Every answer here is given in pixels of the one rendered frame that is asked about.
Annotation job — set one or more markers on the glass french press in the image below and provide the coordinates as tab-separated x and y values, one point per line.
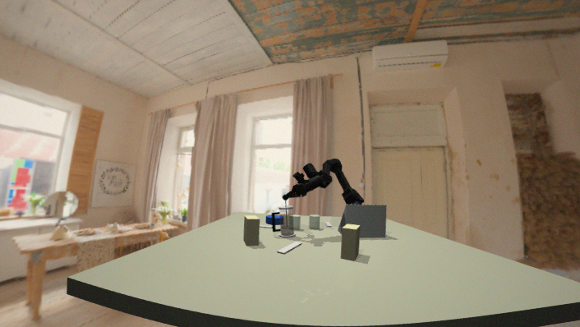
286	220

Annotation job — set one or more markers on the blue short cylinder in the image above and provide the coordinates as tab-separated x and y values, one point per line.
269	220

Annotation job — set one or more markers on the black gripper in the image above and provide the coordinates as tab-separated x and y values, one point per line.
300	189

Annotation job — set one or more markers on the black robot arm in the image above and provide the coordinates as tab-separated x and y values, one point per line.
323	179

